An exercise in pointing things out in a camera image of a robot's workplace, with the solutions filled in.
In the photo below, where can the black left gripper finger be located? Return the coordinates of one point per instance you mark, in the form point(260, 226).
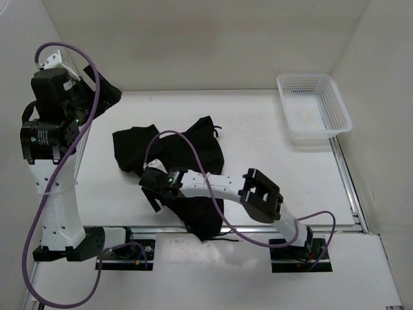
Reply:
point(109, 96)
point(88, 70)

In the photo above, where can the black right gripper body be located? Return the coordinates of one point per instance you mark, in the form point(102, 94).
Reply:
point(159, 190)

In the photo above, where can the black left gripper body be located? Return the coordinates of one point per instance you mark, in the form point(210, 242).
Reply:
point(80, 108)

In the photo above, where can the black trousers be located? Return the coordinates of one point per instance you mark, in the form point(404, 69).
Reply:
point(198, 214)

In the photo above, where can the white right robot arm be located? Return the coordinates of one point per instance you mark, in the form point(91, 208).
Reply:
point(260, 197)

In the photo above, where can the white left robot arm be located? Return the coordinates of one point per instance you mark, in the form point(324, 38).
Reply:
point(50, 126)

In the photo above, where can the white perforated plastic basket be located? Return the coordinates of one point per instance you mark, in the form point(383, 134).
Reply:
point(314, 110)

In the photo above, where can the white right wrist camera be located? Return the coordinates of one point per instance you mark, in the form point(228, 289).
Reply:
point(156, 164)

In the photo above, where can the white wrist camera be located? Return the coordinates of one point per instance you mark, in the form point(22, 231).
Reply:
point(156, 164)
point(55, 60)

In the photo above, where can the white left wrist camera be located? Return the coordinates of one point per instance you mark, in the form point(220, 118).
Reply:
point(55, 60)

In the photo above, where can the aluminium front rail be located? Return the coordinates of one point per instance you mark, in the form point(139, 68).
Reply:
point(324, 229)

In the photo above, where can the aluminium rail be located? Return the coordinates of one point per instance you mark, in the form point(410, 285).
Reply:
point(324, 229)
point(350, 189)

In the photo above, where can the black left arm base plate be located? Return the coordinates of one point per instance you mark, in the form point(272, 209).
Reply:
point(138, 256)

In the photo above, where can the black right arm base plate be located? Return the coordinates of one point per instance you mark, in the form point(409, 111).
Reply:
point(299, 260)

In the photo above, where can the aluminium right side rail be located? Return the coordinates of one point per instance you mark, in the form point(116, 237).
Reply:
point(350, 189)

